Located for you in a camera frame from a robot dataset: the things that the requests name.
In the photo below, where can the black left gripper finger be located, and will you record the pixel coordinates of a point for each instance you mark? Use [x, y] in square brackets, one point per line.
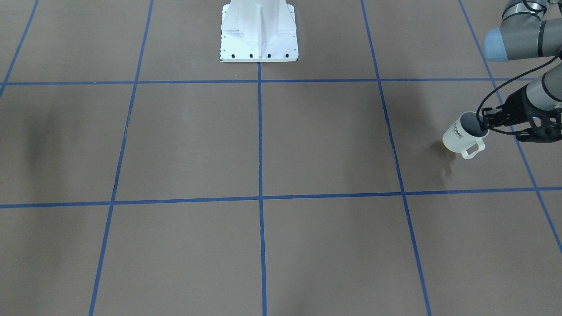
[489, 118]

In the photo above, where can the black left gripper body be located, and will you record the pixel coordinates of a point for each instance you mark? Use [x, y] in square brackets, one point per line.
[516, 103]

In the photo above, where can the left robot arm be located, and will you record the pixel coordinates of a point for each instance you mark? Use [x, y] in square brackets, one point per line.
[524, 33]

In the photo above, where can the brown table mat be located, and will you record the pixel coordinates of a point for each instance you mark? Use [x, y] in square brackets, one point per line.
[140, 176]

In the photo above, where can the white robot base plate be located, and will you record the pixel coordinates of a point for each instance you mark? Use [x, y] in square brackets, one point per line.
[258, 31]

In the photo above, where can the white ribbed cup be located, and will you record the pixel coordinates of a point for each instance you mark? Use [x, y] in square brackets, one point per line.
[465, 136]

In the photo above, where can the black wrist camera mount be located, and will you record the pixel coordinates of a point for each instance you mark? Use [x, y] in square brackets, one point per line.
[545, 126]

